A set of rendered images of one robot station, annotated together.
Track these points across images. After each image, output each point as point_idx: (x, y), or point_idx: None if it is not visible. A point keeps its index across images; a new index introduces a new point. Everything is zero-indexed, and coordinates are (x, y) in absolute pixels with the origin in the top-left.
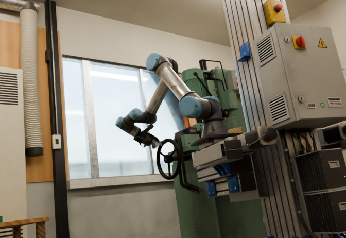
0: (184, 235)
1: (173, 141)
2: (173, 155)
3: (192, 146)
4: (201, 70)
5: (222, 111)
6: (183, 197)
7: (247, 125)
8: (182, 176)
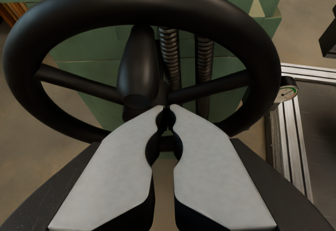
0: None
1: (262, 38)
2: None
3: None
4: None
5: None
6: (118, 104)
7: None
8: (114, 66)
